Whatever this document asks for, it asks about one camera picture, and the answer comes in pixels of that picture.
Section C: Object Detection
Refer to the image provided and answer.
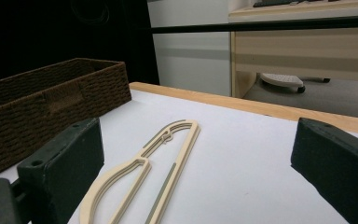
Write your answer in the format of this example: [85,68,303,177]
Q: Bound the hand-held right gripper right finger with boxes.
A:
[290,117,358,224]

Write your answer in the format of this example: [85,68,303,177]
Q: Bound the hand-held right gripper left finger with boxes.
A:
[16,117,105,224]

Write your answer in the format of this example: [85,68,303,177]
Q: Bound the brown woven basket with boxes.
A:
[0,57,132,177]

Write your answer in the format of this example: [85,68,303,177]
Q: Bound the white chair base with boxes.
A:
[258,72,332,94]

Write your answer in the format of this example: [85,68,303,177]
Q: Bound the light wooden desk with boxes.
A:
[227,0,358,99]

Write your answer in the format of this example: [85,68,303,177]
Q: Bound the black metal bar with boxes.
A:
[150,14,358,35]

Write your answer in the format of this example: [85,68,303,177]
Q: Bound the dark keyboard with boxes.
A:
[252,0,296,8]

